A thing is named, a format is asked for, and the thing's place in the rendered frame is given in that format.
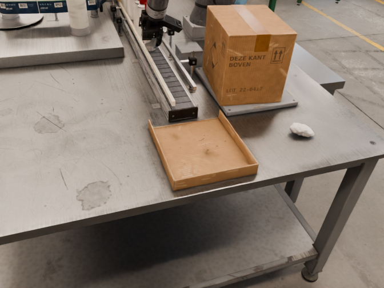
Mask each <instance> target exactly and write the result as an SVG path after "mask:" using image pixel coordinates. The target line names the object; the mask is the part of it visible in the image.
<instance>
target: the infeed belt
mask: <svg viewBox="0 0 384 288"><path fill-rule="evenodd" d="M120 11H121V13H122V15H123V17H124V18H125V16H124V14H123V12H122V10H121V9H120ZM126 23H127V25H128V27H129V29H130V31H131V33H132V35H133V36H134V38H135V40H136V42H137V44H138V46H139V48H140V50H141V52H142V54H143V56H144V58H145V60H146V62H147V64H148V66H149V68H150V70H151V72H152V73H153V75H154V77H155V79H156V81H157V83H158V85H159V87H160V89H161V90H162V92H163V94H164V96H165V98H166V100H167V102H168V104H169V106H170V108H171V110H172V111H175V110H183V109H191V108H195V106H194V105H193V103H192V101H191V100H190V98H189V96H188V95H187V93H186V92H185V90H184V88H183V87H182V85H181V83H180V82H179V80H178V78H177V77H176V75H175V74H174V72H173V70H172V69H171V67H170V65H169V64H168V62H167V60H166V59H165V57H164V56H163V54H162V53H161V51H160V49H159V47H157V48H155V51H154V52H149V54H150V56H151V58H152V60H153V61H154V63H155V65H156V67H157V69H158V71H159V72H160V74H161V76H162V78H163V80H164V82H165V83H166V85H167V87H168V88H169V90H170V92H171V94H172V96H173V98H174V99H175V106H172V105H171V103H170V101H169V99H168V97H167V96H166V94H165V92H164V90H163V88H162V86H161V84H160V82H159V80H158V78H157V76H156V75H155V73H154V71H153V69H152V67H151V65H150V64H149V62H148V60H147V58H146V56H145V54H144V52H143V50H142V48H141V46H140V44H139V42H138V41H137V39H136V37H135V35H134V33H133V31H132V29H131V27H130V25H129V23H128V21H126Z"/></svg>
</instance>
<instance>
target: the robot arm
mask: <svg viewBox="0 0 384 288"><path fill-rule="evenodd" d="M168 2H169V0H147V5H146V9H144V10H141V17H140V18H139V27H141V29H142V34H141V36H142V40H143V41H144V40H147V41H148V40H150V42H147V43H145V46H149V47H153V48H154V49H155V48H157V47H158V46H160V44H161V42H162V37H163V27H166V28H168V29H171V30H173V31H176V32H178V33H179V32H180V31H181V30H183V27H182V24H181V21H179V20H177V19H175V18H173V17H171V16H169V15H167V14H166V12H167V6H168ZM246 2H247V0H195V5H194V8H193V10H192V12H191V14H190V19H189V21H190V22H191V23H193V24H195V25H198V26H203V27H206V15H207V6H215V5H245V4H246ZM140 22H141V24H140Z"/></svg>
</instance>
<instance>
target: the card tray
mask: <svg viewBox="0 0 384 288"><path fill-rule="evenodd" d="M149 131H150V134H151V136H152V138H153V141H154V143H155V146H156V148H157V151H158V154H159V156H160V158H161V161H162V163H163V166H164V168H165V171H166V174H167V176H168V178H169V181H170V183H171V186H172V188H173V191H176V190H181V189H186V188H190V187H195V186H200V185H205V184H209V183H214V182H219V181H225V180H228V179H233V178H239V177H244V176H247V175H253V174H256V173H257V171H258V166H259V163H258V162H257V160H256V159H255V158H254V156H253V155H252V153H251V152H250V150H249V149H248V148H247V146H246V145H245V143H244V142H243V140H242V139H241V138H240V136H239V135H238V134H237V132H236V131H235V129H234V128H233V127H232V125H231V124H230V122H229V121H228V119H227V118H226V117H225V115H224V114H223V112H222V111H221V109H220V110H219V116H218V118H213V119H206V120H201V121H194V122H186V123H179V124H174V125H167V126H160V127H153V126H152V124H151V122H150V120H149Z"/></svg>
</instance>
